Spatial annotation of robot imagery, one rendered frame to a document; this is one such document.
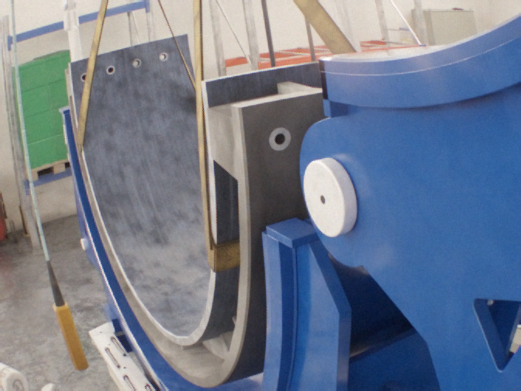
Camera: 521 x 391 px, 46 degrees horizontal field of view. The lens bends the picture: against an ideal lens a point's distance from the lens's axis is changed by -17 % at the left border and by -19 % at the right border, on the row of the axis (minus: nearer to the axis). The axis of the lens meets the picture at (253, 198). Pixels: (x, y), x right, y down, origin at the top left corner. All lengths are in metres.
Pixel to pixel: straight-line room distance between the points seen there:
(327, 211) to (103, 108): 2.42
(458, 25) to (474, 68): 10.70
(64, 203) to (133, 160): 5.84
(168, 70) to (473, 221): 2.85
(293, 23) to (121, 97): 6.80
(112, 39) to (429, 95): 8.36
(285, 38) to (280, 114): 8.67
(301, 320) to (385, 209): 0.47
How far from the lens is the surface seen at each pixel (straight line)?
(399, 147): 1.05
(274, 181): 1.49
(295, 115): 1.47
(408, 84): 0.94
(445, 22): 11.28
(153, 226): 3.29
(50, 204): 9.24
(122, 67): 3.58
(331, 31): 2.02
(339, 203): 1.19
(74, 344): 2.85
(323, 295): 1.39
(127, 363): 3.56
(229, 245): 1.74
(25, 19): 8.93
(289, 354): 1.62
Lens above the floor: 2.61
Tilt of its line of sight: 18 degrees down
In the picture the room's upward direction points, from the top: 8 degrees counter-clockwise
